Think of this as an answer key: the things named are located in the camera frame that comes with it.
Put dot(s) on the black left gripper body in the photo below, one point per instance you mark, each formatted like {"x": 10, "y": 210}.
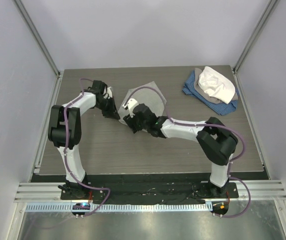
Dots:
{"x": 101, "y": 106}

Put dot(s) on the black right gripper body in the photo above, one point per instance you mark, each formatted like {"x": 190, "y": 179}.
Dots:
{"x": 135, "y": 123}

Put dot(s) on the grey cloth napkin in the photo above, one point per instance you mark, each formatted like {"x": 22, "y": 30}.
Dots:
{"x": 150, "y": 96}

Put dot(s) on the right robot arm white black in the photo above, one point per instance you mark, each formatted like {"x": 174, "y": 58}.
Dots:
{"x": 217, "y": 143}

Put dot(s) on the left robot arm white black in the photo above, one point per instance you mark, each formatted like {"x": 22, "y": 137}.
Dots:
{"x": 65, "y": 128}

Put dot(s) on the beige grey cloth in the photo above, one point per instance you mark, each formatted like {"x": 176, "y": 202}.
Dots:
{"x": 197, "y": 72}

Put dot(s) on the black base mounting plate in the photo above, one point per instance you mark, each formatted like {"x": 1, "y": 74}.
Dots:
{"x": 148, "y": 189}

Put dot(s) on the white cloth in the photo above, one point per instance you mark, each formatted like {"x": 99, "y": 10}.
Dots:
{"x": 216, "y": 85}

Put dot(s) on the blue checked cloth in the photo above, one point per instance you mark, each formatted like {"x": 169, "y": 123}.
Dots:
{"x": 221, "y": 109}

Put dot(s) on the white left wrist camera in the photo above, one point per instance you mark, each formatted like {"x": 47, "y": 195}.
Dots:
{"x": 107, "y": 93}

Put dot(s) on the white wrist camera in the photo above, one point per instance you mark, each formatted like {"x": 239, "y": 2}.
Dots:
{"x": 107, "y": 93}
{"x": 130, "y": 105}

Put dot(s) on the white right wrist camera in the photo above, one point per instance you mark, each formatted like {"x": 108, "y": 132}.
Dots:
{"x": 130, "y": 105}

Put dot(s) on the left aluminium frame post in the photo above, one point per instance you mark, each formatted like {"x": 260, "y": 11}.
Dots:
{"x": 36, "y": 35}

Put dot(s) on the aluminium frame post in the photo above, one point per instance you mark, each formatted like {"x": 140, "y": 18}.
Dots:
{"x": 36, "y": 35}
{"x": 263, "y": 20}

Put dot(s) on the white slotted cable duct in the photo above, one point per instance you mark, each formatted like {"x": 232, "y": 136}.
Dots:
{"x": 79, "y": 207}

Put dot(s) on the front aluminium frame rail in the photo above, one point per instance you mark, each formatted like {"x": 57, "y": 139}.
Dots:
{"x": 49, "y": 191}

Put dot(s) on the right aluminium frame post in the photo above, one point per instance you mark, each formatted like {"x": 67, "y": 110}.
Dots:
{"x": 263, "y": 20}

